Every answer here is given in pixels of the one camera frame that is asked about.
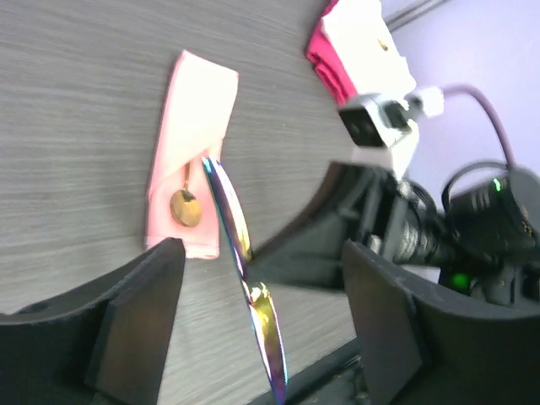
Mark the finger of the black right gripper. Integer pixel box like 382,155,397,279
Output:
247,161,388,291

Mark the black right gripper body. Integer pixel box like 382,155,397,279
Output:
370,159,540,305

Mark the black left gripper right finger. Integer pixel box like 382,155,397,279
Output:
343,241,539,404

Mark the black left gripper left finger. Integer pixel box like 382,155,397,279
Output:
1,239,186,404

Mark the iridescent purple utensil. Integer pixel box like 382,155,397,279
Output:
201,156,289,404

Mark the gold spoon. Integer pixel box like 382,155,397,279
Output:
170,162,202,228

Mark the pink satin napkin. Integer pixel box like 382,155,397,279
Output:
145,51,239,259

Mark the magenta folded cloth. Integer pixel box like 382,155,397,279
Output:
305,0,357,107

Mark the white folded cloth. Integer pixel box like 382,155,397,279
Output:
322,0,417,96

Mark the white wrist camera connector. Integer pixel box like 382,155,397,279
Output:
338,86,444,179

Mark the grey aluminium corner post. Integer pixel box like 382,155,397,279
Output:
384,0,448,32

